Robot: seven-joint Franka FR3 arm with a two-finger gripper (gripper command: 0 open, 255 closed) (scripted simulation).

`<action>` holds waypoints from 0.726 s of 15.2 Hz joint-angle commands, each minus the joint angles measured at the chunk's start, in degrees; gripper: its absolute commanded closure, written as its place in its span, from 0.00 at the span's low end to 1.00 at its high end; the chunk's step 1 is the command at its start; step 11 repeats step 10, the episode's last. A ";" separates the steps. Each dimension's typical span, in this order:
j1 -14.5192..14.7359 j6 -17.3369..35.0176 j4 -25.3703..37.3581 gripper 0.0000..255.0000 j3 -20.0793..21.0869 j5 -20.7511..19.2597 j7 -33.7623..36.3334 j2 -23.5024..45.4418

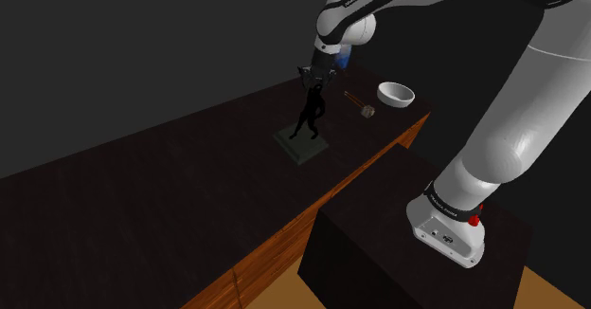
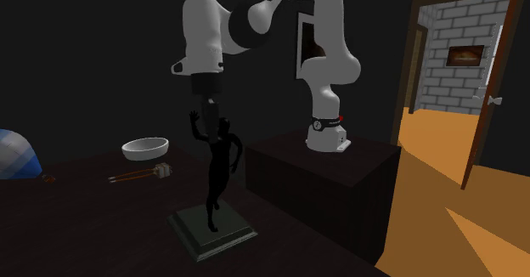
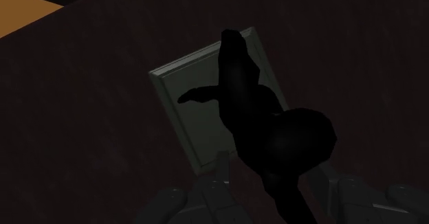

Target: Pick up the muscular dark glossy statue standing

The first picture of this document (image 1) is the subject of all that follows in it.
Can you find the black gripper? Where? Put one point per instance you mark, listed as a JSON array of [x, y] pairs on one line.
[[319, 64]]

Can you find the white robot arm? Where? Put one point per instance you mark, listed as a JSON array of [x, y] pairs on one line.
[[503, 128]]

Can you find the blue cup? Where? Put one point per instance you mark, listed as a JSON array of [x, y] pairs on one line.
[[344, 58]]

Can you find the black human figure statue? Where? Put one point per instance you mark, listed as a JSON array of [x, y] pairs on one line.
[[310, 114]]

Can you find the wooden stick tool with cube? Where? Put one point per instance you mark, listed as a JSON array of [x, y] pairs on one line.
[[363, 106]]

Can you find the white bowl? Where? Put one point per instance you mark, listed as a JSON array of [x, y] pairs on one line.
[[395, 94]]

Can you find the wooden counter cabinet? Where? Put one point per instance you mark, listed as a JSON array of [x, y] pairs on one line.
[[286, 248]]

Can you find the dark robot stand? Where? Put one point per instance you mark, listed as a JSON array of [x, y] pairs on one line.
[[397, 252]]

